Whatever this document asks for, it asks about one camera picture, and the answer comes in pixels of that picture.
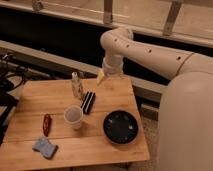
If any white ceramic cup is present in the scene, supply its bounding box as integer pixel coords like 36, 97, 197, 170
64, 105, 83, 130

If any metal frame rail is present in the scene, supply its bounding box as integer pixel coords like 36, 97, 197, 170
0, 40, 166, 102

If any small patterned bottle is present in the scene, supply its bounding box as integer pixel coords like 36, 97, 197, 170
72, 72, 84, 100

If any blue sponge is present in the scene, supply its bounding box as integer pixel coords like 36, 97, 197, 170
32, 137, 58, 159

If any black striped brush block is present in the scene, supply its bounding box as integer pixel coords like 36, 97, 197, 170
81, 92, 96, 114

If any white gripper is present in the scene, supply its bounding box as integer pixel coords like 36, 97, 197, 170
97, 57, 122, 85

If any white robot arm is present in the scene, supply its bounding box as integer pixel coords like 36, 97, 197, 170
98, 27, 213, 171

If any black round plate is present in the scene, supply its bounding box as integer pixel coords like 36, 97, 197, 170
103, 110, 139, 144

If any black cables and equipment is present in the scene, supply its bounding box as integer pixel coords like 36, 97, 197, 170
0, 52, 28, 146

